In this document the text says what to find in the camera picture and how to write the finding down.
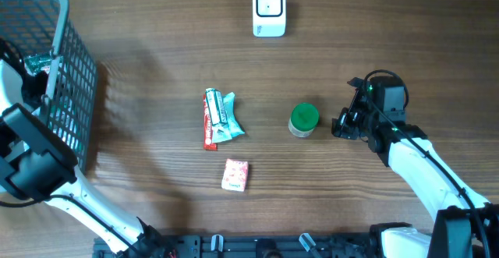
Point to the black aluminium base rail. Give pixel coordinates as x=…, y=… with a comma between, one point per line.
x=331, y=246

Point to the pink tissue pack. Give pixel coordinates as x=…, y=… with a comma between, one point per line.
x=235, y=175

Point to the green lid jar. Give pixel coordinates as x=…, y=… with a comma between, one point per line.
x=303, y=120

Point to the grey plastic mesh basket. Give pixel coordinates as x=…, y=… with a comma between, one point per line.
x=65, y=102

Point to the light teal sachet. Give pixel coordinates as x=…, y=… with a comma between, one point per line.
x=232, y=129

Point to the green white gum pack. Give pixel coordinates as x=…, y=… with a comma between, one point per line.
x=216, y=107

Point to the red chocolate bar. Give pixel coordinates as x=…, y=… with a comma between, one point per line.
x=208, y=143

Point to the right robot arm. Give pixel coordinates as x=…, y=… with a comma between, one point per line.
x=465, y=222

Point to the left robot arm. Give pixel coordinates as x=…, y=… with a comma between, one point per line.
x=38, y=167

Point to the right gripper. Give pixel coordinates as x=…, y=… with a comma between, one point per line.
x=345, y=125

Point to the large green white packet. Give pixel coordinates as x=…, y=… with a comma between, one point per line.
x=38, y=63

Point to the white barcode scanner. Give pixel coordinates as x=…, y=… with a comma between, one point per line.
x=269, y=18

